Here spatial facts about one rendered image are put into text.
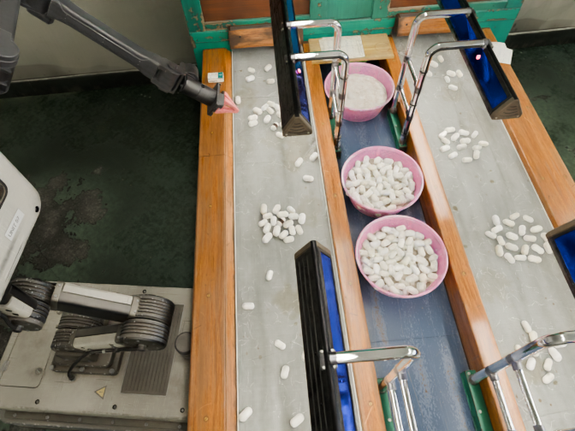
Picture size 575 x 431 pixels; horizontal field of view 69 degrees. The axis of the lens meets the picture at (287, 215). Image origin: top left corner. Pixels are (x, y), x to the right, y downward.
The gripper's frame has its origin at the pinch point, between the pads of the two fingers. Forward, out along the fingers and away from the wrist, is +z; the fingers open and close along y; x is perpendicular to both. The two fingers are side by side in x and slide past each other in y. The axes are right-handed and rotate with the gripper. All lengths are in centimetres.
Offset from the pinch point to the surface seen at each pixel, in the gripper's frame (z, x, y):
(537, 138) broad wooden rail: 85, -58, -13
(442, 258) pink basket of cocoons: 54, -29, -55
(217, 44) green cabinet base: -2.5, 11.1, 48.0
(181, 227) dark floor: 24, 92, 9
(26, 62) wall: -68, 133, 118
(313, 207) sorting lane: 26.4, -5.3, -33.1
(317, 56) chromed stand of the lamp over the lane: 3.9, -36.4, -8.3
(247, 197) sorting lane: 9.9, 8.2, -27.4
